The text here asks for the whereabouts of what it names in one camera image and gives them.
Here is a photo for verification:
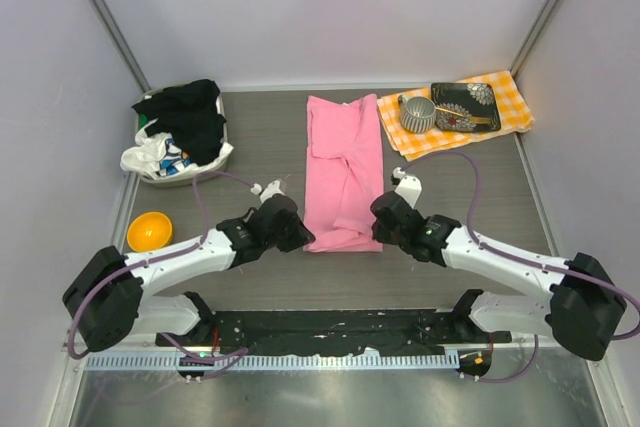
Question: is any pink t shirt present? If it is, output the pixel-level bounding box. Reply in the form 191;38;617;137
303;94;384;253

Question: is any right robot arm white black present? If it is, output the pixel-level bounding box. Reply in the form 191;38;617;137
371;192;627;361

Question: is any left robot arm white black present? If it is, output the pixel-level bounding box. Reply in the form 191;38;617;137
62;193;315;359

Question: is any grey laundry basket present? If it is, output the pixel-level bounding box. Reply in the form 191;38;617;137
135;88;233;188

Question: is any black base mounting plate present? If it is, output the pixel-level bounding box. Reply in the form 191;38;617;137
173;309;512;357

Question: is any grey striped cup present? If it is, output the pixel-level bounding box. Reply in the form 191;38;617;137
398;94;436;134

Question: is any orange plastic bowl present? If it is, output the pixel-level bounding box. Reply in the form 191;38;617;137
126;211;174;252

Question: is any gold spoon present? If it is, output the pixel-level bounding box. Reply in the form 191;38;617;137
435;106;492;125

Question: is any white printed t shirt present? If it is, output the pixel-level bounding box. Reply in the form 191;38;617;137
120;129;234;183

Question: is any black t shirt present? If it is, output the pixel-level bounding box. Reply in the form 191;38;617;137
132;79;226;166

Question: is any black floral rectangular plate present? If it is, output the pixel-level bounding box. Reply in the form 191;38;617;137
431;82;502;133

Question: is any orange checkered cloth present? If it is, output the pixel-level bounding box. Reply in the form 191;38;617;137
377;71;534;161

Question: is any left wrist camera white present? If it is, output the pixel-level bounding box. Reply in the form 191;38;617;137
250;179;285;204

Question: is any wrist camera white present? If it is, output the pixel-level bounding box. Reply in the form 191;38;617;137
250;179;285;204
391;167;422;208

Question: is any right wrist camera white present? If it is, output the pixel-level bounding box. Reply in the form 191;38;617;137
391;167;422;208

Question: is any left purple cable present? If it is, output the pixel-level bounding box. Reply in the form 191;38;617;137
67;170;266;381

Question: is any purple cable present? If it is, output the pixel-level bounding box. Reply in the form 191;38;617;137
399;150;640;383
67;170;266;381

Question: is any white slotted cable duct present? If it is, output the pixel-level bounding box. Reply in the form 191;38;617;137
84;349;459;372

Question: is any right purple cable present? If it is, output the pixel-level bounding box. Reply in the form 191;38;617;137
399;150;640;383

